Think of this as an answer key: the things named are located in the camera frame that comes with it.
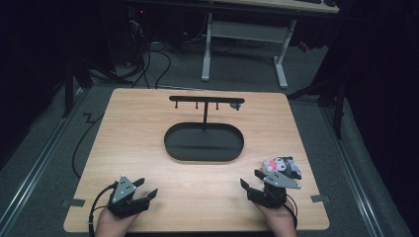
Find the dark computer tower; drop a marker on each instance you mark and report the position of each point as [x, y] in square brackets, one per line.
[136, 33]

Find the grey tape piece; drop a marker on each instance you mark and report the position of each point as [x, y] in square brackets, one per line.
[319, 198]
[74, 202]

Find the person's right hand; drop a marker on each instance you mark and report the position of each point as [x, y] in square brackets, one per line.
[280, 222]

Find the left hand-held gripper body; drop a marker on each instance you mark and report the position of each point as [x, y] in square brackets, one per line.
[122, 191]

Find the aluminium floor rail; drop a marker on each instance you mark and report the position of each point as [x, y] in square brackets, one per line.
[36, 164]
[352, 177]

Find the desk with white legs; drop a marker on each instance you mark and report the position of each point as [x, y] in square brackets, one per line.
[250, 31]

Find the black key rack with tray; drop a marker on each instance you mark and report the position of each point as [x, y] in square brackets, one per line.
[204, 143]

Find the person's left hand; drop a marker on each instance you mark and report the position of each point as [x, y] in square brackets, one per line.
[112, 227]

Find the small red object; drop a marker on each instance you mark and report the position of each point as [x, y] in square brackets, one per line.
[303, 46]

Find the black metal stand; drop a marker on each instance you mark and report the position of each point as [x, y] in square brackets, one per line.
[68, 85]
[339, 108]

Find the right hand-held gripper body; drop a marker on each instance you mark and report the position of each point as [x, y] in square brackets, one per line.
[275, 194]

